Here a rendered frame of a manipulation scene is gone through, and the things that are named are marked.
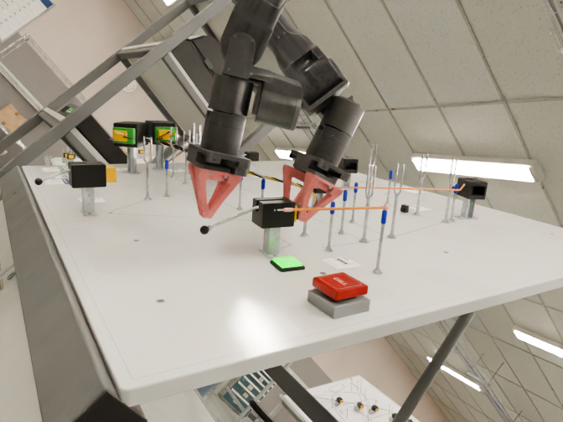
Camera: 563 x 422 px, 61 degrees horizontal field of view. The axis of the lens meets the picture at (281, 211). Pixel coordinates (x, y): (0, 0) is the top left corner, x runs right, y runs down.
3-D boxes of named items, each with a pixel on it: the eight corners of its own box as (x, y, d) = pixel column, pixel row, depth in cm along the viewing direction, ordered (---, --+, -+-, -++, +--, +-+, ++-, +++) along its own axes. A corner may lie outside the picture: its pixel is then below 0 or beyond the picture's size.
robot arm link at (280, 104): (233, 22, 68) (231, 29, 60) (310, 43, 70) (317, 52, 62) (216, 103, 73) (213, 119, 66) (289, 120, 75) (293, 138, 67)
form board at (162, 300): (21, 172, 138) (21, 165, 138) (312, 165, 191) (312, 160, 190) (121, 414, 41) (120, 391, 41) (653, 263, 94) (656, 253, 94)
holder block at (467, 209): (455, 208, 120) (461, 173, 118) (482, 221, 109) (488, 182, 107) (438, 208, 119) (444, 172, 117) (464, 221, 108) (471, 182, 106)
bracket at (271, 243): (258, 249, 79) (260, 220, 78) (271, 249, 80) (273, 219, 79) (270, 259, 75) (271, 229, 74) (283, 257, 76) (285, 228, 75)
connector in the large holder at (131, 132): (135, 143, 131) (135, 128, 130) (131, 145, 128) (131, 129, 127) (115, 141, 131) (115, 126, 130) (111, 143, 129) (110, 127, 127)
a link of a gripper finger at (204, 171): (217, 213, 76) (229, 155, 75) (233, 224, 70) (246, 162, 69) (175, 207, 73) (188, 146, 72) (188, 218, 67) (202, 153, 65)
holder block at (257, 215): (251, 221, 77) (252, 198, 76) (282, 219, 80) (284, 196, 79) (261, 229, 74) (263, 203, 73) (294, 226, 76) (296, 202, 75)
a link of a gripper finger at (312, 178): (302, 220, 82) (327, 171, 82) (324, 233, 76) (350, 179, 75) (271, 206, 78) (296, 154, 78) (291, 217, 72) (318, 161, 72)
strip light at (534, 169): (531, 167, 338) (537, 159, 340) (408, 157, 451) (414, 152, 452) (539, 184, 345) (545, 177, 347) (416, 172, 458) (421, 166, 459)
